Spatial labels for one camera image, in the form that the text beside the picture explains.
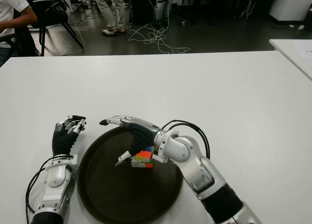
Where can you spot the black chair with slanted legs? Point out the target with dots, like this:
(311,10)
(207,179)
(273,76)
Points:
(54,16)

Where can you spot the white side table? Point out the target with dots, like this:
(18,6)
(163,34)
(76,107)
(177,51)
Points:
(291,50)

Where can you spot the black office chair armrest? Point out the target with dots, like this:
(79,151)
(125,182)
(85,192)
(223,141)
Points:
(22,41)

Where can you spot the folded metal stand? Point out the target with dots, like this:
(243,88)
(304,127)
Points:
(247,8)

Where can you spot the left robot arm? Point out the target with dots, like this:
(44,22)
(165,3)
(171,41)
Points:
(57,182)

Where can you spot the round dark brown plate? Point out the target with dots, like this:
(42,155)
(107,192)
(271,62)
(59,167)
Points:
(117,192)

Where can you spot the person in grey trousers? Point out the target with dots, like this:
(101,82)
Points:
(107,9)

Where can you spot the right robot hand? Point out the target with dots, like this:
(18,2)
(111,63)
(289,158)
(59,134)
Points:
(143,136)

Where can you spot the multicoloured Rubik's cube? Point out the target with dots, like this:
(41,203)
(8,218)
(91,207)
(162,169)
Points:
(143,158)

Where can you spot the seated person white polo shirt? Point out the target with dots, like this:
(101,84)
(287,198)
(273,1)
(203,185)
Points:
(9,6)

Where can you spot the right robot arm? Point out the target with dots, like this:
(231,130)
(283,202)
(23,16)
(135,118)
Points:
(207,170)

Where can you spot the white cabinet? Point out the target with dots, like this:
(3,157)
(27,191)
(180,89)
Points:
(290,4)

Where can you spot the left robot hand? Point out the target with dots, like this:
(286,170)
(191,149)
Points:
(62,142)

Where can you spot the white paper sheet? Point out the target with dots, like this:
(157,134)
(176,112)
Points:
(306,48)

